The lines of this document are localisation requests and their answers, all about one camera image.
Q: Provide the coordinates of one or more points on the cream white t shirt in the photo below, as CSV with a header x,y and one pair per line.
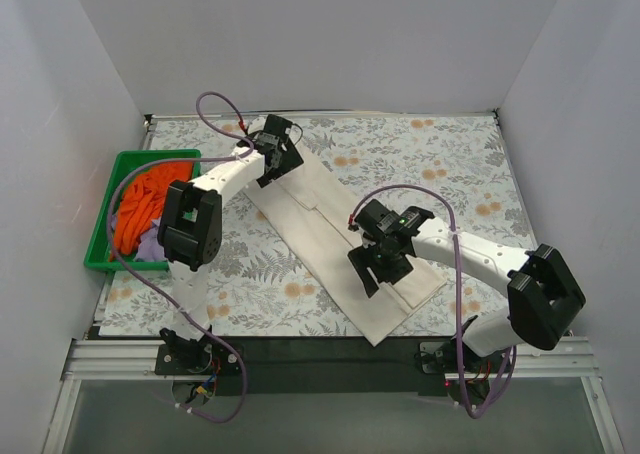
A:
x,y
309,209

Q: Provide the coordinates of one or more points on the floral patterned table mat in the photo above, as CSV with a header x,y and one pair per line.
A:
x,y
258,287

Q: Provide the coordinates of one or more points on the green plastic tray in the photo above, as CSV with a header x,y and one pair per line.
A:
x,y
97,254

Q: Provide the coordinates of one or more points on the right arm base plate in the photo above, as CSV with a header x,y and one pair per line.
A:
x,y
441,357

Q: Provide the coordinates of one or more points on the aluminium frame rail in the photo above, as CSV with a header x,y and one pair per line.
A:
x,y
327,395

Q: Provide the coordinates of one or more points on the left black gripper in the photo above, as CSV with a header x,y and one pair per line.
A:
x,y
284,159

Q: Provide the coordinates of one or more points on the purple t shirt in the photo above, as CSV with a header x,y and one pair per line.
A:
x,y
137,235

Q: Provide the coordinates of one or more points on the orange t shirt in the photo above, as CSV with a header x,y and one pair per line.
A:
x,y
146,193

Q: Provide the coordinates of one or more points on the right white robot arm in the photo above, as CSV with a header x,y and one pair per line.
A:
x,y
543,295

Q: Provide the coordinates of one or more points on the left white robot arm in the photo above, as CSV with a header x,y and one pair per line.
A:
x,y
191,229

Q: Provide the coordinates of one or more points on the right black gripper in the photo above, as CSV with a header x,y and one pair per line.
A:
x,y
376,269

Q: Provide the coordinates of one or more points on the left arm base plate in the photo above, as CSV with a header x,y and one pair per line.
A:
x,y
211,358

